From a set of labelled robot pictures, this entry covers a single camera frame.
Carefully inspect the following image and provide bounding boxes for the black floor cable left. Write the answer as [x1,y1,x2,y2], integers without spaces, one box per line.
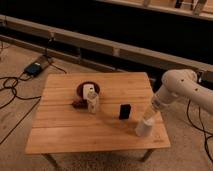
[0,75,42,145]

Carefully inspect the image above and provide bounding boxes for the white box on plate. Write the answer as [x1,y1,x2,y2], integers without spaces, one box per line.
[83,84,95,100]

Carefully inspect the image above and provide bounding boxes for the black eraser block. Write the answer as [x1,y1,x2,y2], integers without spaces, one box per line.
[119,104,131,120]

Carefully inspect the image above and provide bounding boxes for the black cable right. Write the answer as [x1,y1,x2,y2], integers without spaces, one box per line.
[186,98,213,161]

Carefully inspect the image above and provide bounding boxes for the wooden slatted table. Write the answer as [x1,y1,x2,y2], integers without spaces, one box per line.
[24,72,172,171]

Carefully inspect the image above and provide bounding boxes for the small brown object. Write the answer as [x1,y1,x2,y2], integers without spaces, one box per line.
[72,100,88,109]

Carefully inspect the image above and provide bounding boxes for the black power adapter box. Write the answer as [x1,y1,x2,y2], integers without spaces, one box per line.
[24,63,42,76]

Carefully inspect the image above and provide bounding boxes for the dark red round plate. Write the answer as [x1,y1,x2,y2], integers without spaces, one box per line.
[77,81,100,99]

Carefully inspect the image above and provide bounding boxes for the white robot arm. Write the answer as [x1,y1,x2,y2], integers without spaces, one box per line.
[143,69,213,120]

